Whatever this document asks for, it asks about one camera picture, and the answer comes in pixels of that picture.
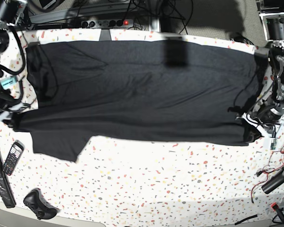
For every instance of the black T-shirt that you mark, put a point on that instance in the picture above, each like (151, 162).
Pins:
(167, 90)

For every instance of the black game controller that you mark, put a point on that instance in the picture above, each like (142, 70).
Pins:
(40, 207)

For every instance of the black cable strip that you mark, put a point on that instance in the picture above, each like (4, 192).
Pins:
(246, 219)

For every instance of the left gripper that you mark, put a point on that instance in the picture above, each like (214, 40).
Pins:
(267, 121)

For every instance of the red handled tool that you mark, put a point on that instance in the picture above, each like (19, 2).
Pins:
(279, 212)

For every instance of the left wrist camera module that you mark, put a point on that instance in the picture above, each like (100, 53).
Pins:
(270, 143)

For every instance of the teal highlighter marker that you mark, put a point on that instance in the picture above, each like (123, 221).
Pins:
(8, 82)

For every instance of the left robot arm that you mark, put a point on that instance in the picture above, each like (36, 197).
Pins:
(271, 13)

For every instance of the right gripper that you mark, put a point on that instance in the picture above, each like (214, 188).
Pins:
(7, 111)

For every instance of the terrazzo pattern table cloth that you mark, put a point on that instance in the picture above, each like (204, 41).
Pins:
(120, 182)

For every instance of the black power strip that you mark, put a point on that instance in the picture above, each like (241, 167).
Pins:
(107, 24)

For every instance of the black cylinder tool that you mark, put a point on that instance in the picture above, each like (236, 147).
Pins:
(274, 182)

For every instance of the long black bar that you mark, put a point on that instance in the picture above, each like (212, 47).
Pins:
(5, 189)

